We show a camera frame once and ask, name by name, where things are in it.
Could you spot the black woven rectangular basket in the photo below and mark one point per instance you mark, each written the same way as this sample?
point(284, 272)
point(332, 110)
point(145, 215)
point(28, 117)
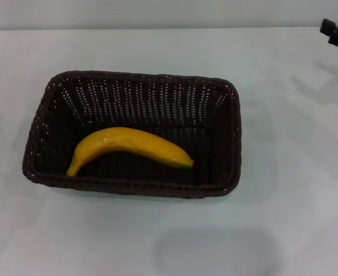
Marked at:
point(145, 109)

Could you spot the yellow banana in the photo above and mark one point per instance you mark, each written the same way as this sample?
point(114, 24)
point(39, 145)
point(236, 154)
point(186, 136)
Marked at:
point(122, 141)

